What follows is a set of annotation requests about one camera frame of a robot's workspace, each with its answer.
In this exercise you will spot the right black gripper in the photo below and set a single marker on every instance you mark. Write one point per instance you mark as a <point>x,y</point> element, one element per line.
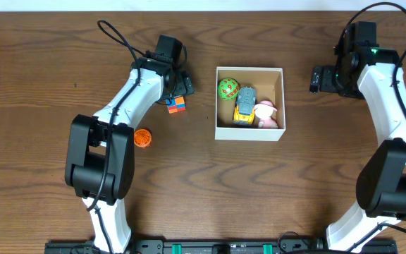
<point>326,83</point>

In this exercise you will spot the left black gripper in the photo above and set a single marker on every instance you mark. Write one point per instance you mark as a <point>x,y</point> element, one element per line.
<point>183,87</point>

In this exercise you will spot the multicoloured puzzle cube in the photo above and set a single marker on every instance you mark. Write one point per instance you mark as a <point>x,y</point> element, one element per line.
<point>176,104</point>

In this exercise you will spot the green ball with red numbers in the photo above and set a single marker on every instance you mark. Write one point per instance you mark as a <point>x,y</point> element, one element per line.
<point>228,89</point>

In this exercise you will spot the pink white duck toy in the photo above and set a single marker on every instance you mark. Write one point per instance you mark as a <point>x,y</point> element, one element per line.
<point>264,111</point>

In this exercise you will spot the yellow grey toy truck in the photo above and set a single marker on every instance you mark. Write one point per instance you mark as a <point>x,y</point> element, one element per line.
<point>244,107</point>

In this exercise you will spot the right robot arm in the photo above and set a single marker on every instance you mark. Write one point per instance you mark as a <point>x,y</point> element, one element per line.
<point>364,70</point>

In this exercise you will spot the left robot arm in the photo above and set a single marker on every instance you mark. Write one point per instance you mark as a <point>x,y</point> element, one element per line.
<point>100,159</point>

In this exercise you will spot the white cardboard box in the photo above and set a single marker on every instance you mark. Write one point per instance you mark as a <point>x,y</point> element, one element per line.
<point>268,83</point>

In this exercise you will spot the orange lattice ball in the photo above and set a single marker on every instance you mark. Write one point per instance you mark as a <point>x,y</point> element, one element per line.
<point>142,138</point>

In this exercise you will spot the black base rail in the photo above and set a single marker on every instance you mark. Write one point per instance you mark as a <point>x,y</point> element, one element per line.
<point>286,245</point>

